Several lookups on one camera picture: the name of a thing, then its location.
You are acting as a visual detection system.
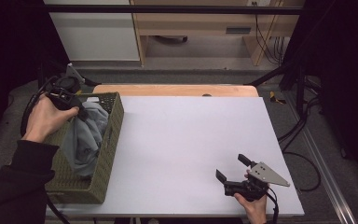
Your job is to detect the person's right hand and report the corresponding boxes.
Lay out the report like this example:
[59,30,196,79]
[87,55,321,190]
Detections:
[233,191,269,224]

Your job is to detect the grey cloth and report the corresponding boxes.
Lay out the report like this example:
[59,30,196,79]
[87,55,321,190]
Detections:
[61,101,110,179]

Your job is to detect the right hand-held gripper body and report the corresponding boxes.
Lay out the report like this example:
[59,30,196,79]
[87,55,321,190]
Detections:
[223,161,291,203]

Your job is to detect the black stand legs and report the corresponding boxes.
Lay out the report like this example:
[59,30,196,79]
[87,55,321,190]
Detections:
[243,60,310,117]

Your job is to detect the hanging black cables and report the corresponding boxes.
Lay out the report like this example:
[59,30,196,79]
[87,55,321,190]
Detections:
[250,1,285,66]

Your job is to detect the white wall socket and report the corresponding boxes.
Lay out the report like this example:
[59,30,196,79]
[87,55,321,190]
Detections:
[246,0,271,7]

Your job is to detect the green woven basket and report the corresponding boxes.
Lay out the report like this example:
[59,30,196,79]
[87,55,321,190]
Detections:
[45,91,126,205]

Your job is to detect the yellow and black tool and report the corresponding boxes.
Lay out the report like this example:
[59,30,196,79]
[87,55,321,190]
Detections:
[268,91,288,105]

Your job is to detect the white cabinet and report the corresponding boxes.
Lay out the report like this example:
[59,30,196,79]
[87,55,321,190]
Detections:
[43,0,141,63]

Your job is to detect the aluminium floor rail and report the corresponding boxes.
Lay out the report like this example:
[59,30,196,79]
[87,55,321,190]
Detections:
[283,91,358,224]

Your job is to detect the black floor cables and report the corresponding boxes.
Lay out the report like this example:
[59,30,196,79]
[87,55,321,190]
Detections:
[276,95,323,193]

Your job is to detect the person's left hand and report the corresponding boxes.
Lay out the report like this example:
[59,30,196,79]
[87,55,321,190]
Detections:
[21,92,80,145]

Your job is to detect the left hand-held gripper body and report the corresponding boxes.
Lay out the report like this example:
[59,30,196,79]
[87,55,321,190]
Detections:
[46,63,87,112]

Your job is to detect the black horizontal bar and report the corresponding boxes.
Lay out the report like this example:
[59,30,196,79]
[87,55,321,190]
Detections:
[24,4,304,16]

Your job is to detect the wooden desk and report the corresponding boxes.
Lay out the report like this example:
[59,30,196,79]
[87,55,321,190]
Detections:
[129,0,306,67]

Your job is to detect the black curtain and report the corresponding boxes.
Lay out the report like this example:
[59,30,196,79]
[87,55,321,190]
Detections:
[0,0,72,147]
[281,0,358,182]

